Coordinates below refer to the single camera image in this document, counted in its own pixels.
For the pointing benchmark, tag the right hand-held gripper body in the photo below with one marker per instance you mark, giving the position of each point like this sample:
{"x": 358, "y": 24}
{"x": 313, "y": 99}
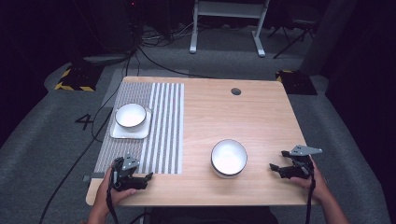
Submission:
{"x": 300, "y": 165}

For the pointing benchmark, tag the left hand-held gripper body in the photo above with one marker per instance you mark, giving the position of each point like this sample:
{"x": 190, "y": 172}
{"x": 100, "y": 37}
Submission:
{"x": 126, "y": 177}

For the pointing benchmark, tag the white bowl with dark rim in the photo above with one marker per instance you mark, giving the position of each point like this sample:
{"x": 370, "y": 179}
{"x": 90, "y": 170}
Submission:
{"x": 130, "y": 115}
{"x": 229, "y": 158}

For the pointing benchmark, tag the person's left hand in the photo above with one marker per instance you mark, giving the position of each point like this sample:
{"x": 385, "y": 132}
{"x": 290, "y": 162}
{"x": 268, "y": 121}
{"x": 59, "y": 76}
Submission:
{"x": 104, "y": 193}

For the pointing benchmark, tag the person's right hand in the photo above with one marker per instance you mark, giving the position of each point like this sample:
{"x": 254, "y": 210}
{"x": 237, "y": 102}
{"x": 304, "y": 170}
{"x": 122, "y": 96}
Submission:
{"x": 316, "y": 186}

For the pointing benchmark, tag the white square plate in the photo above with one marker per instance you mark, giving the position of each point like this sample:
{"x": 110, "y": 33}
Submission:
{"x": 130, "y": 134}

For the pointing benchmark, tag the brown white striped placemat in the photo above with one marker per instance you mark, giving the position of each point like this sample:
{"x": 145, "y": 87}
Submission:
{"x": 165, "y": 124}

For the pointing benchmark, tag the yellow black striped stand base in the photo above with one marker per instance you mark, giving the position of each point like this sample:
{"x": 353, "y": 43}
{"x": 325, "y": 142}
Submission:
{"x": 77, "y": 77}
{"x": 297, "y": 82}

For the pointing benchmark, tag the person's dark clothing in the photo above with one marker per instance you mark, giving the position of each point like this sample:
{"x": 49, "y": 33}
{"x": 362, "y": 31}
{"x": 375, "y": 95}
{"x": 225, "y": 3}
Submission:
{"x": 211, "y": 216}

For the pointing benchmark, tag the black table grommet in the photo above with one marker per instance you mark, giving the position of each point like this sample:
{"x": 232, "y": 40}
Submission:
{"x": 236, "y": 91}

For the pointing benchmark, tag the black tripod stand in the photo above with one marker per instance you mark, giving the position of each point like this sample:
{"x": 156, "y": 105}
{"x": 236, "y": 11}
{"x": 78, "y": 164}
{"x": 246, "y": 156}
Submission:
{"x": 292, "y": 37}

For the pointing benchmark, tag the grey pillar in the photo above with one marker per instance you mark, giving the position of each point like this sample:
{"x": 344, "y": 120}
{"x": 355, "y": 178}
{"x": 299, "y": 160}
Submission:
{"x": 330, "y": 34}

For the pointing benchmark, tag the white desk frame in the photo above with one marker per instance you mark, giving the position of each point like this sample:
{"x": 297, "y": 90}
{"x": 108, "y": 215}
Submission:
{"x": 229, "y": 9}

